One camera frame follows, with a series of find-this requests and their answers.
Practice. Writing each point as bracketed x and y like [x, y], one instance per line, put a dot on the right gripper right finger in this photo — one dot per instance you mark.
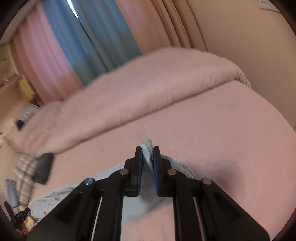
[176, 185]

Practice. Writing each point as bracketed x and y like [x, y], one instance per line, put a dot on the pink bed sheet mattress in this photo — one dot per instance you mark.
[229, 134]

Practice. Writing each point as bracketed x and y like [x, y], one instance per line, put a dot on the black rolled garment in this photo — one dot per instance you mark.
[43, 168]

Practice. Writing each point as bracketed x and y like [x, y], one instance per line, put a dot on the yellow tassel hanging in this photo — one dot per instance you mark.
[27, 92]

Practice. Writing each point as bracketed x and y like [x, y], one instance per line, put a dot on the light blue pants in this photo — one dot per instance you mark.
[133, 207]

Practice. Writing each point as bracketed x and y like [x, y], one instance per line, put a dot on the plaid shirt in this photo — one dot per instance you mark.
[20, 187]

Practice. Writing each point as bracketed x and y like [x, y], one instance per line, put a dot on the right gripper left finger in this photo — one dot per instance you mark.
[122, 183]

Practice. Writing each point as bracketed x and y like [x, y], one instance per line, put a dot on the pink curtain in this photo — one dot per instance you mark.
[154, 25]

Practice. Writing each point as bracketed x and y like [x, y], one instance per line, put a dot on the white power strip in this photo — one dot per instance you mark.
[267, 5]

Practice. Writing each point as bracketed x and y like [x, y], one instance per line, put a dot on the pink folded duvet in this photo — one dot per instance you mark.
[137, 88]

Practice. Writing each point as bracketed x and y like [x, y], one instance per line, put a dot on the blue curtain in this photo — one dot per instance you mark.
[93, 35]

